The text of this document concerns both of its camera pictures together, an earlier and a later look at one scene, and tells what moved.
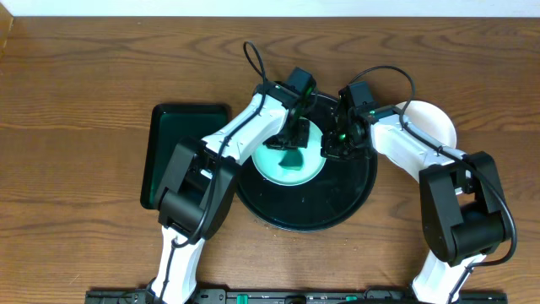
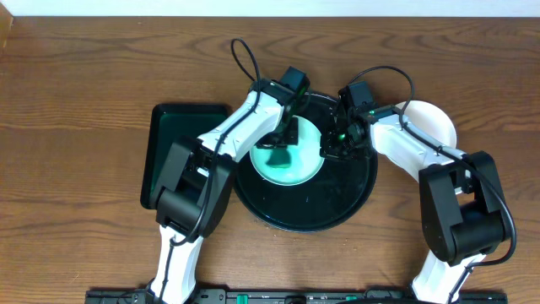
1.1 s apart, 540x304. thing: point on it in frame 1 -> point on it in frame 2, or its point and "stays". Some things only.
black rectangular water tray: [169, 124] stays
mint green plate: [267, 159] stays
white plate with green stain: [430, 120] stays
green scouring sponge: [292, 160] -> [279, 158]
